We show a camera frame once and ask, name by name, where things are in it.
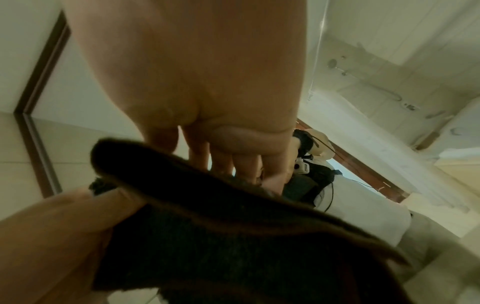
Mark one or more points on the dark brown cloth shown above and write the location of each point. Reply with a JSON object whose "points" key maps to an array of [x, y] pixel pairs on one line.
{"points": [[232, 237]]}

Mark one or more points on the black bag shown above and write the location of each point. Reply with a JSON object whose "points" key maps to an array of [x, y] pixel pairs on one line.
{"points": [[305, 185]]}

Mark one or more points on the small white camera device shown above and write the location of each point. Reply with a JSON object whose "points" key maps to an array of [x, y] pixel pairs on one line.
{"points": [[302, 166]]}

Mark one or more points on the brown wooden frame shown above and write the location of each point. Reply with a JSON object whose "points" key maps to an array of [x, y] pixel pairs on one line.
{"points": [[360, 169], [39, 98]]}

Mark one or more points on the glass shower partition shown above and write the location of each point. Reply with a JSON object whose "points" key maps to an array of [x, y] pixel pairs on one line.
{"points": [[317, 50]]}

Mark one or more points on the person's right hand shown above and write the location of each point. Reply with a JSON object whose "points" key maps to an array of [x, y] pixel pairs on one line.
{"points": [[195, 68]]}

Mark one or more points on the round chrome shower head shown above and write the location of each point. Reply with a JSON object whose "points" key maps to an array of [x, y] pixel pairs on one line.
{"points": [[332, 63]]}

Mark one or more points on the person's left hand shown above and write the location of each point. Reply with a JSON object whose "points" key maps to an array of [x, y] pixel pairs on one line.
{"points": [[48, 246]]}

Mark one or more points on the chrome shower mixer valve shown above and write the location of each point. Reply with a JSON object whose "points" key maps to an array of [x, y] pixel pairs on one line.
{"points": [[410, 106]]}

